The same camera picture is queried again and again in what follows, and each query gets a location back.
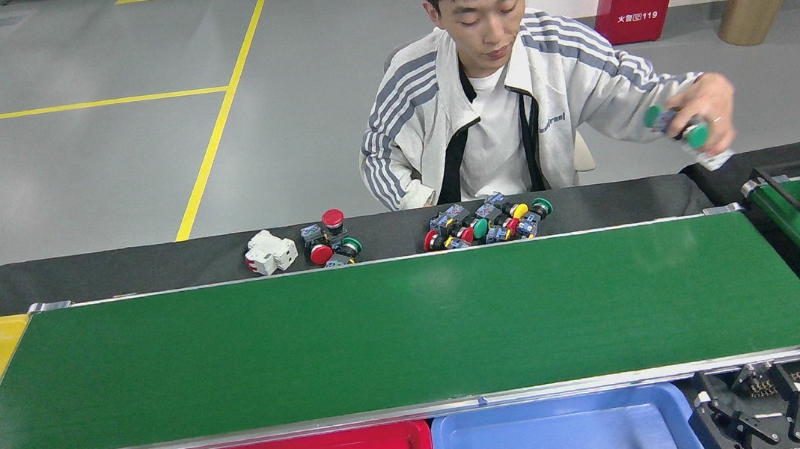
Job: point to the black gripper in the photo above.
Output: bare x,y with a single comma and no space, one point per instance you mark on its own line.
794,445

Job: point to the blue plastic tray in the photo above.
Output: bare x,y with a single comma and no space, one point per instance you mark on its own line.
560,443

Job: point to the person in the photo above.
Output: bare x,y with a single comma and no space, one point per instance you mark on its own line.
494,123

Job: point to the person's left hand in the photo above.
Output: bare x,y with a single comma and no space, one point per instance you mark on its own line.
710,102

